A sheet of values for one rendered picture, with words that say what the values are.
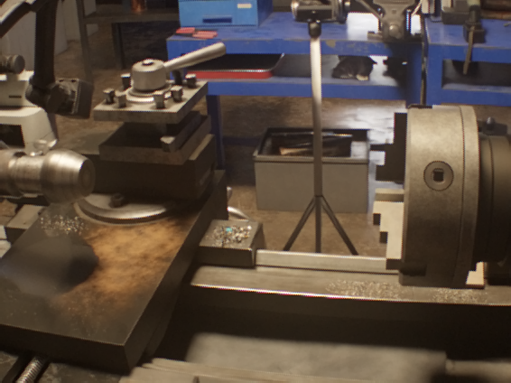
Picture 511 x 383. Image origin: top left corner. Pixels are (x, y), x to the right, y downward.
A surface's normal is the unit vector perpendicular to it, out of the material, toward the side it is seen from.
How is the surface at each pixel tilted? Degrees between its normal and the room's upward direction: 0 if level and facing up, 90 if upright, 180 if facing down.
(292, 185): 90
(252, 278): 0
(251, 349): 6
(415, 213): 71
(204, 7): 90
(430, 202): 66
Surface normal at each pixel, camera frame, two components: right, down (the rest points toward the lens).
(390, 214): -0.11, -0.69
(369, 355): 0.23, -0.80
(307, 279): -0.05, -0.90
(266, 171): -0.15, 0.44
